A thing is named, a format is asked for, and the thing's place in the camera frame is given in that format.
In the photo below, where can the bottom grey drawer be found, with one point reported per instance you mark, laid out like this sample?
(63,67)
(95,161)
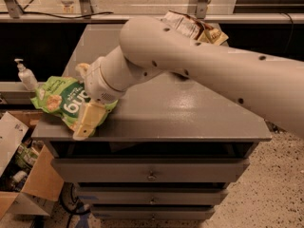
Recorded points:
(157,212)

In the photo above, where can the open cardboard box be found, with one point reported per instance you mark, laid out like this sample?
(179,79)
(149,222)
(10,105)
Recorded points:
(29,184)

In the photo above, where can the grey drawer cabinet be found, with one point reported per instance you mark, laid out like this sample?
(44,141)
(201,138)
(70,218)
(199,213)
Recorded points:
(165,118)

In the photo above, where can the brown crumpled chip bag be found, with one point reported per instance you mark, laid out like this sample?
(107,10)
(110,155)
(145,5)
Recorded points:
(193,28)

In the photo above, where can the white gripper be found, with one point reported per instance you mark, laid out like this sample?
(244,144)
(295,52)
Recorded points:
(99,82)

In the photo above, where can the metal window frame rail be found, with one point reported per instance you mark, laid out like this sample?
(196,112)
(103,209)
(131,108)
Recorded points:
(101,11)

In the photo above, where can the white pump soap bottle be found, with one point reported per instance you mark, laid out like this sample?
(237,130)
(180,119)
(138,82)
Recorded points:
(26,76)

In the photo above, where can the middle grey drawer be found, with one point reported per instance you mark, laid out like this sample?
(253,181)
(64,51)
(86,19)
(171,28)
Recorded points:
(149,196)

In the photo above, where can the top grey drawer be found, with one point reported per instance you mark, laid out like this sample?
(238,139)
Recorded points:
(150,170)

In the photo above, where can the green rice chip bag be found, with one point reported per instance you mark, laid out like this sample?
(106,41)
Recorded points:
(63,97)

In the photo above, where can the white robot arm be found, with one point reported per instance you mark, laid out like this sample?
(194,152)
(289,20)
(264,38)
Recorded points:
(269,86)

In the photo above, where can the grey drawer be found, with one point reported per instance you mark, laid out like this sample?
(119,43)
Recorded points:
(157,212)
(149,196)
(150,170)

